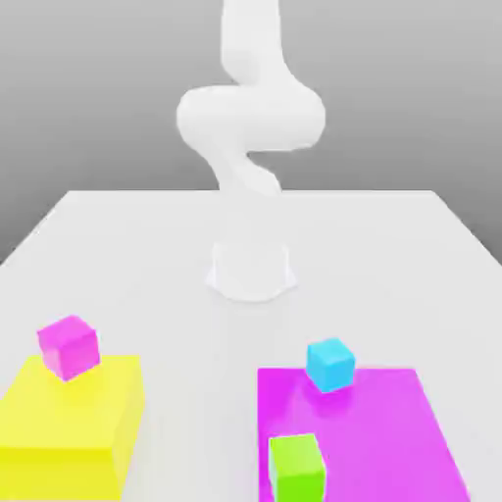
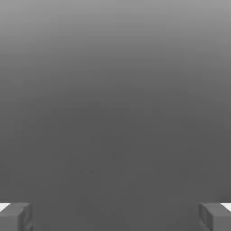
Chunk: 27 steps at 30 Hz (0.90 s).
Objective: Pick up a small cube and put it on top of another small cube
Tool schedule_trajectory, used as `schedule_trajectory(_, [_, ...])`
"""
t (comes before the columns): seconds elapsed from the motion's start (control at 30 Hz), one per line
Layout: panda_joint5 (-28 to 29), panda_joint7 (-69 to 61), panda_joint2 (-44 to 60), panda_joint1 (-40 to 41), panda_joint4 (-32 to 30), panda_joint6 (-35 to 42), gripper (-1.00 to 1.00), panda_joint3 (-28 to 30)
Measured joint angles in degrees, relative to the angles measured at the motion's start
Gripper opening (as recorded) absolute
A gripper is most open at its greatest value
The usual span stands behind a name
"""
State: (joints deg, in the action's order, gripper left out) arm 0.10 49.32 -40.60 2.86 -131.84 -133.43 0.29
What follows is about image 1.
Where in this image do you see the small cyan cube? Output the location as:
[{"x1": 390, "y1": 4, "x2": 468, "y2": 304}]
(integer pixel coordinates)
[{"x1": 305, "y1": 336, "x2": 357, "y2": 394}]

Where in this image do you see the small magenta cube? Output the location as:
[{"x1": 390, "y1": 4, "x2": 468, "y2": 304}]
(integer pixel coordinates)
[{"x1": 36, "y1": 314, "x2": 102, "y2": 383}]

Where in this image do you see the small green cube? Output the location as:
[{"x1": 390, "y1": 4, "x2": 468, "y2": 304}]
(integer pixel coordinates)
[{"x1": 268, "y1": 432, "x2": 327, "y2": 502}]

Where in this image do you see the large magenta box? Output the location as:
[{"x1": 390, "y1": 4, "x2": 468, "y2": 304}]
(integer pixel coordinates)
[{"x1": 256, "y1": 366, "x2": 473, "y2": 502}]

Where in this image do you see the large yellow box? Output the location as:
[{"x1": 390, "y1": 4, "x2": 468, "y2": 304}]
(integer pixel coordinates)
[{"x1": 0, "y1": 354, "x2": 146, "y2": 502}]

